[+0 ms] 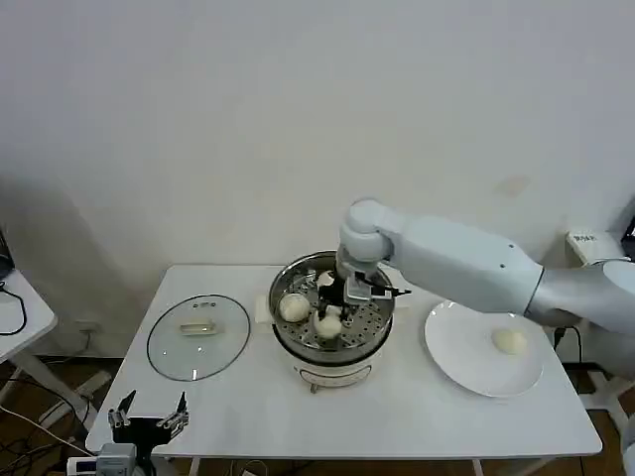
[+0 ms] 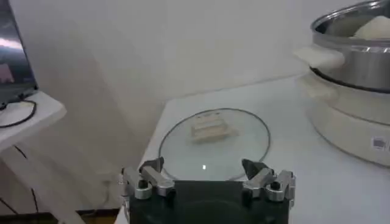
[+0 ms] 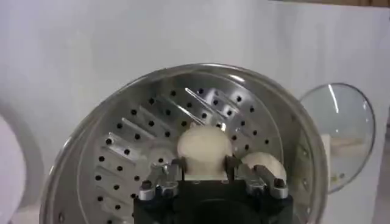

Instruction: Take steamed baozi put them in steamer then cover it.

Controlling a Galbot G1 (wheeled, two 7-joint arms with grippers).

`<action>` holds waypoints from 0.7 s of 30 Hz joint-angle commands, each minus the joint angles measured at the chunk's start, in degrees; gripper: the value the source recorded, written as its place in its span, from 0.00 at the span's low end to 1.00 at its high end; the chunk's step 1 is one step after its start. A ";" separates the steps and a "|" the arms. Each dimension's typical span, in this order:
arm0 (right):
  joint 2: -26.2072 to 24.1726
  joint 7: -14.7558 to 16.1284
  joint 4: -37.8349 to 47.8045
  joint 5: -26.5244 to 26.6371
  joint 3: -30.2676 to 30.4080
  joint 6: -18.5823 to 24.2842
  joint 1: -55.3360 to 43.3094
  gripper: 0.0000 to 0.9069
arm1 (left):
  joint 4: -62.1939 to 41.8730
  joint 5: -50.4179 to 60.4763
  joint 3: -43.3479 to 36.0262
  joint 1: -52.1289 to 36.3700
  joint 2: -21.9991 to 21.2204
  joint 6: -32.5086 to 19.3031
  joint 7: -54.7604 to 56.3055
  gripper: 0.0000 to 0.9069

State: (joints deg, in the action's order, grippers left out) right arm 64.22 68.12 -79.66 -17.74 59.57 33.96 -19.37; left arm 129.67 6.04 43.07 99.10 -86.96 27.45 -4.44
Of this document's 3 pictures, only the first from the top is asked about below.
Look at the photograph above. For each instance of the white steamed bun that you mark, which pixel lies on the white steamed bun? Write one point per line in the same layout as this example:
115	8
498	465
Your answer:
326	278
294	307
327	326
508	341

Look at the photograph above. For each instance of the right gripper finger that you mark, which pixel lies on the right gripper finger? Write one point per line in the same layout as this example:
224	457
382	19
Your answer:
322	312
347	316

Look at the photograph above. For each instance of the perforated steel steamer basket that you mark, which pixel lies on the perforated steel steamer basket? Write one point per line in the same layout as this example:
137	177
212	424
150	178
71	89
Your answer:
369	322

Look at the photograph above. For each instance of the oval glass lid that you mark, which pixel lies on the oval glass lid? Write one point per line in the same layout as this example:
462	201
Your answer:
198	357

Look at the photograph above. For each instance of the white electric cooker base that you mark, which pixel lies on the white electric cooker base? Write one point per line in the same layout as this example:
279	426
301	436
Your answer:
332	369

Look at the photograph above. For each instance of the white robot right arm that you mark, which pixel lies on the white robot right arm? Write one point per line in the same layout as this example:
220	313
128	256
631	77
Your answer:
471	258

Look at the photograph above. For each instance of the black device on desk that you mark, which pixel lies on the black device on desk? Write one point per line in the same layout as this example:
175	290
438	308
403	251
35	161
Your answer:
5	253

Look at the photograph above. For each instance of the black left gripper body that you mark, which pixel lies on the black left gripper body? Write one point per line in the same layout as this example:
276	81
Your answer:
141	432

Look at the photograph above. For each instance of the white wall socket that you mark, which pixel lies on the white wall socket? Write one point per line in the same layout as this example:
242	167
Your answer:
87	327

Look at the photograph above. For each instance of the white round plate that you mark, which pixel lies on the white round plate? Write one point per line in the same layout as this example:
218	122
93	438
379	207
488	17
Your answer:
456	357

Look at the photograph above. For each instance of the white work table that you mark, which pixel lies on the white work table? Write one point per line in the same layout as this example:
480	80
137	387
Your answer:
248	421

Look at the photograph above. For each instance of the white side desk with label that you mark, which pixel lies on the white side desk with label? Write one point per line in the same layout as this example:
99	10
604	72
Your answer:
602	250

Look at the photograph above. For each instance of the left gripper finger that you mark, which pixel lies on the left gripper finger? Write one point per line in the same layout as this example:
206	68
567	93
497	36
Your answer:
120	416
179	419

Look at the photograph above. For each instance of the white power strip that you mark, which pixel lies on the white power strip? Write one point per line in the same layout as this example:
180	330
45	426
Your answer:
94	384
54	414

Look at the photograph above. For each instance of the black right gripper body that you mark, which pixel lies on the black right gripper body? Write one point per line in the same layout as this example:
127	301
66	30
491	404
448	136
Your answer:
335	297

